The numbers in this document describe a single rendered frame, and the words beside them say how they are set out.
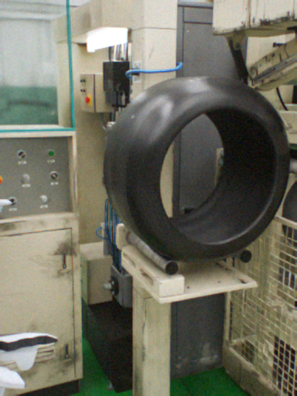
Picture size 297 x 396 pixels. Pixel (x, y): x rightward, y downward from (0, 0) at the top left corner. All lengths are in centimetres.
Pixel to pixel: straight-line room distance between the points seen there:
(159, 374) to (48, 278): 64
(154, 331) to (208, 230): 52
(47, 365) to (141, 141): 134
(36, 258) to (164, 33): 107
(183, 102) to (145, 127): 13
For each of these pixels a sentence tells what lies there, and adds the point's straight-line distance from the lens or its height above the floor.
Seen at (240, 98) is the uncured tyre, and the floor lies 143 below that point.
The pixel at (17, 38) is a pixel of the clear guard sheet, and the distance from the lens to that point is 201.
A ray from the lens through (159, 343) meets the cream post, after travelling 206.
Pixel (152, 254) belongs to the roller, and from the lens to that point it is 157.
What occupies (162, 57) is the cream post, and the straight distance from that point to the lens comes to 176.
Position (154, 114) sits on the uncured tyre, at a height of 139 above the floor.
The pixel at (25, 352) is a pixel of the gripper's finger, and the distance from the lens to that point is 84.
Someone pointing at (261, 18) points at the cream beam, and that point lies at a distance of 160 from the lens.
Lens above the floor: 146
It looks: 14 degrees down
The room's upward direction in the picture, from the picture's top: straight up
